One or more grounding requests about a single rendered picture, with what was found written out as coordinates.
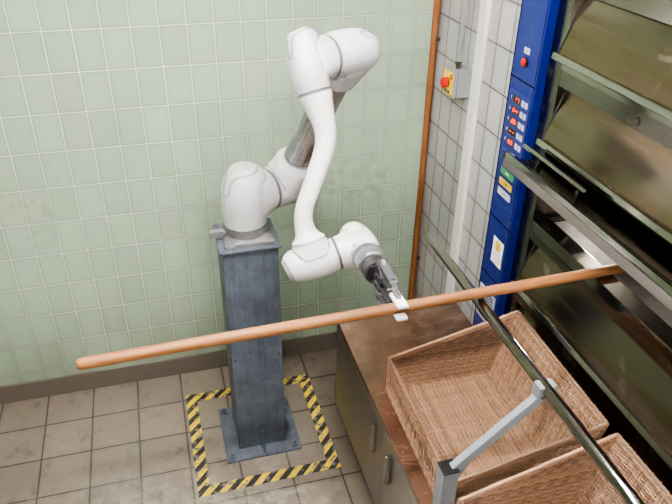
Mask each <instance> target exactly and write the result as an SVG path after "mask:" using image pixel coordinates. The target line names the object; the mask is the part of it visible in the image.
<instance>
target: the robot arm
mask: <svg viewBox="0 0 672 504"><path fill-rule="evenodd" d="M379 57H380V44H379V41H378V39H377V38H376V37H375V36H374V35H373V34H371V33H370V32H368V31H367V30H364V29H360V28H344V29H338V30H334V31H330V32H327V33H325V34H322V35H317V32H316V31H315V30H314V29H312V28H310V27H306V26H304V27H302V28H299V29H297V30H295V31H293V32H291V33H289V34H288V35H287V39H286V60H287V66H288V70H289V74H290V77H291V81H292V84H293V86H294V88H295V91H296V93H297V95H298V98H299V100H300V102H301V104H302V106H303V108H304V110H303V112H302V114H301V116H300V119H299V121H298V123H297V126H296V128H295V130H294V132H293V135H292V137H291V139H290V142H289V144H288V146H287V147H283V148H281V149H280V150H279V151H278V152H277V154H276V155H275V156H274V157H273V159H272V160H271V161H270V162H269V163H268V164H267V166H266V167H264V168H261V167H260V166H259V165H257V164H256V163H253V162H248V161H241V162H237V163H234V164H232V165H231V166H230V167H229V168H228V169H227V170H226V172H225V174H224V177H223V180H222V185H221V207H222V215H223V220H224V222H223V223H219V224H218V229H214V230H211V231H209V234H210V238H211V239H223V240H224V249H225V250H233V249H236V248H244V247H251V246H259V245H273V244H274V243H275V239H274V238H273V237H272V236H271V233H270V231H269V228H268V226H267V217H266V216H268V215H269V214H270V213H271V212H272V211H273V210H275V209H276V208H279V207H283V206H286V205H288V204H291V203H293V202H296V201H297V203H296V207H295V212H294V227H295V239H294V241H293V243H292V250H290V251H288V252H286V254H285V255H284V256H283V258H282V262H281V264H282V266H283V268H284V270H285V272H286V274H287V276H288V278H289V279H291V280H294V281H297V282H305V281H311V280H315V279H319V278H323V277H326V276H328V275H331V274H333V273H335V272H337V271H339V270H342V269H346V268H352V267H356V268H357V270H358V272H359V273H360V274H361V275H362V276H364V277H365V279H366V280H367V281H368V282H370V283H372V284H374V286H375V288H376V290H378V294H377V295H376V299H377V300H379V302H380V303H381V305H382V304H388V303H394V304H395V305H396V307H397V309H398V310H401V309H407V308H409V305H408V304H407V302H406V301H405V299H404V298H403V296H402V295H401V293H400V292H399V288H398V286H397V284H398V280H397V278H396V276H395V275H394V273H393V271H392V269H391V268H390V266H389V263H388V260H387V259H386V257H385V255H384V254H383V252H382V251H381V249H380V247H379V243H378V241H377V239H376V237H375V236H374V234H373V233H372V232H371V231H370V230H369V229H368V228H367V227H366V226H365V225H363V224H361V223H359V222H349V223H347V224H345V225H344V226H343V227H342V229H341V230H340V232H339V234H338V235H336V236H334V237H332V238H329V239H327V238H326V237H325V235H324V233H321V232H319V231H318V230H317V229H316V227H315V225H314V223H313V210H314V206H315V203H316V201H317V198H318V196H319V193H320V190H321V188H322V185H323V183H324V180H325V177H326V175H327V172H328V170H329V167H330V164H331V162H332V159H333V156H334V152H335V147H336V139H337V131H336V121H335V113H336V111H337V109H338V107H339V105H340V103H341V101H342V99H343V97H344V95H345V93H346V91H349V90H351V89H352V88H353V87H354V86H355V85H356V84H357V83H358V82H359V81H360V79H361V78H362V77H363V76H364V75H365V74H366V73H367V72H368V71H369V70H371V69H372V68H373V67H374V66H375V64H376V63H377V62H378V60H379ZM392 280H393V281H392ZM391 292H392V293H391Z"/></svg>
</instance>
